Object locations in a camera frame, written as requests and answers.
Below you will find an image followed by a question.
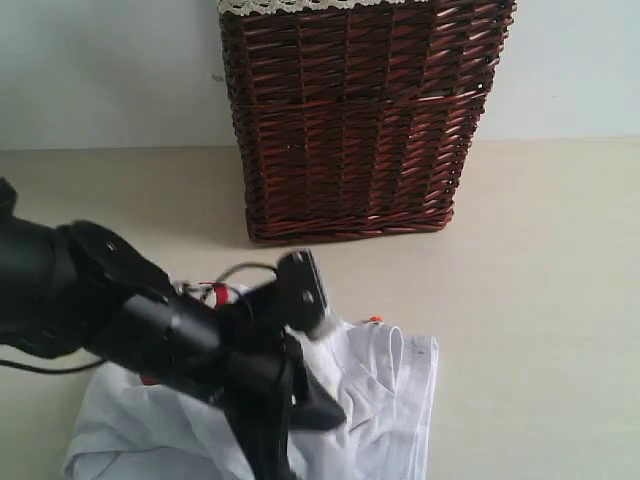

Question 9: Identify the dark red wicker basket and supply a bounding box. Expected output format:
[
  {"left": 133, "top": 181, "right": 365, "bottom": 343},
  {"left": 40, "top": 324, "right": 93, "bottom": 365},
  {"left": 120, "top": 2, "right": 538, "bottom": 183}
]
[{"left": 219, "top": 0, "right": 516, "bottom": 244}]

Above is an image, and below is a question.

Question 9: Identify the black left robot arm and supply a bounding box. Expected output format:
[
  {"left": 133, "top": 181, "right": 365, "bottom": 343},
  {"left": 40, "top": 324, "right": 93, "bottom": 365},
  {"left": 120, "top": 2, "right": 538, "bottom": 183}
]
[{"left": 1, "top": 182, "right": 345, "bottom": 479}]

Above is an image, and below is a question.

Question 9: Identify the white t-shirt red lettering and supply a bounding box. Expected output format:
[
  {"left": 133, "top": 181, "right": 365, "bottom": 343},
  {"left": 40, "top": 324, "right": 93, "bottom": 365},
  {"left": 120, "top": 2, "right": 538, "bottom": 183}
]
[{"left": 62, "top": 282, "right": 440, "bottom": 480}]

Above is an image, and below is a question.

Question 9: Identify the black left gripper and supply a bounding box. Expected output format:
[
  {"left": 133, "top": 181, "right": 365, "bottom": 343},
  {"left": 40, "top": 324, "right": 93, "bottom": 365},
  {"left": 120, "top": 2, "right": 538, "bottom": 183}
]
[{"left": 214, "top": 249, "right": 346, "bottom": 479}]

